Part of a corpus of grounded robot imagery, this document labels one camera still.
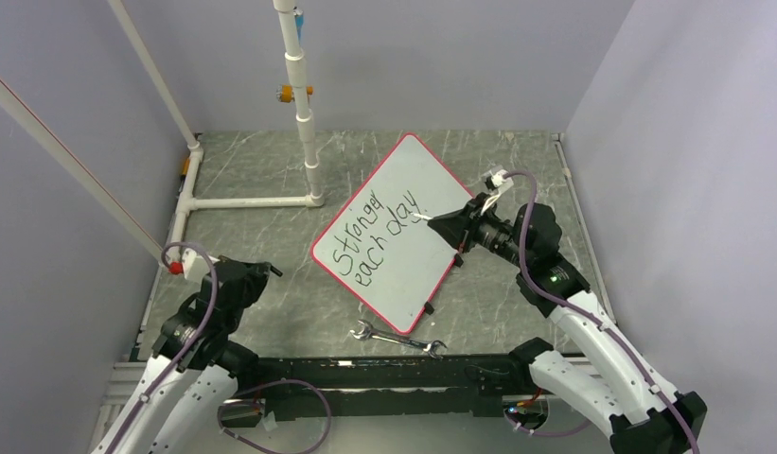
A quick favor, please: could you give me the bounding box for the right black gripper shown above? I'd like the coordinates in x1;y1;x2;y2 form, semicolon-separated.
428;192;532;269

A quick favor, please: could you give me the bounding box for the red framed whiteboard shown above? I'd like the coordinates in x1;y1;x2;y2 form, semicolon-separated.
310;133;472;334

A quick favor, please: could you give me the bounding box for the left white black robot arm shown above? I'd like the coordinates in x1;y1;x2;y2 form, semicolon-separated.
93;257;282;453

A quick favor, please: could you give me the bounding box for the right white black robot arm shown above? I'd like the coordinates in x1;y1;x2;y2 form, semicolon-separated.
427;194;708;453

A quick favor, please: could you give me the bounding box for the silver double ended wrench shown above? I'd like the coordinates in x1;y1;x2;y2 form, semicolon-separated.
349;319;448;359

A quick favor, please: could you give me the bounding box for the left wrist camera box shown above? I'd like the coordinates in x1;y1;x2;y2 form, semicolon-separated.
166;249;210;284

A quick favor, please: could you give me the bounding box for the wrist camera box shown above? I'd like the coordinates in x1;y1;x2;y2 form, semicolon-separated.
166;249;210;284
480;166;514;215

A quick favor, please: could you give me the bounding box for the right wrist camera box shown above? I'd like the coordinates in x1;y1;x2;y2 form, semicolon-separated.
480;166;514;215

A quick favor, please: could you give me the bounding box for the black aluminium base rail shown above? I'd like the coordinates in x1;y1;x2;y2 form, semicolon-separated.
102;354;656;433

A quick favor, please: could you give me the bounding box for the white pvc pipe frame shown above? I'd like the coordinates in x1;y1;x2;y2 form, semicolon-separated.
0;1;326;273

